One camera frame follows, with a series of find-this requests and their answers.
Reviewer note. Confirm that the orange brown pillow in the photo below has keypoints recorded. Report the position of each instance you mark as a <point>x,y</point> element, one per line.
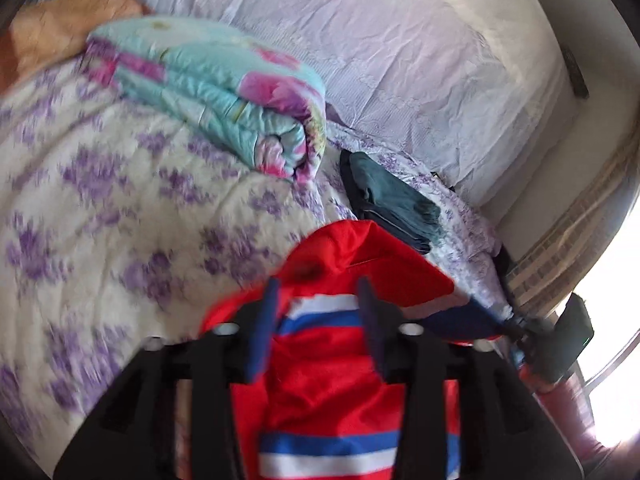
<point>55,25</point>

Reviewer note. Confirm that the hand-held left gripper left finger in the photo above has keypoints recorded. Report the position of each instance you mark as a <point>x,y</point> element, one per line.
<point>264,330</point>

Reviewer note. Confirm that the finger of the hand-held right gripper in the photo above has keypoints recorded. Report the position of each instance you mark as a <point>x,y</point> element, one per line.
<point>520,331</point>

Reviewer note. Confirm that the purple floral bedsheet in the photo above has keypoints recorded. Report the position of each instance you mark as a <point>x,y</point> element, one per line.
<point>125,210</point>

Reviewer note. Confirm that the folded floral turquoise quilt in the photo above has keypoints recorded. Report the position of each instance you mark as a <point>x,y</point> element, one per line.
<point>225,85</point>

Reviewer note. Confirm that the folded black pants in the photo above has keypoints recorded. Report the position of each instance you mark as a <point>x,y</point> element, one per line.
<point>357,192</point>

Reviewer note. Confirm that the folded teal pants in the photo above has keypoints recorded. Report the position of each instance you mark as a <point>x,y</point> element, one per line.
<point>395,200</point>

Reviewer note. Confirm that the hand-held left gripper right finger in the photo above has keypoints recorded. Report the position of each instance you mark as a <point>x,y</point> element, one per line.
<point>374,327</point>

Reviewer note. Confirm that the red pants with striped waistband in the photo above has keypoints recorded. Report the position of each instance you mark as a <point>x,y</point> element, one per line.
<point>330,400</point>

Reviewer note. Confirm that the white lace mosquito net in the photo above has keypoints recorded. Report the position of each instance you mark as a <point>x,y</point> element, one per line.
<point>400,60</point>

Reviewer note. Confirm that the person's right forearm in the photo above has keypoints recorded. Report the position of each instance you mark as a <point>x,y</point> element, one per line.
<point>570,415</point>

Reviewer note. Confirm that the beige checked curtain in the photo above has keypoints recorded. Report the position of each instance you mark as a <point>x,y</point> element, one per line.
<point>565,240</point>

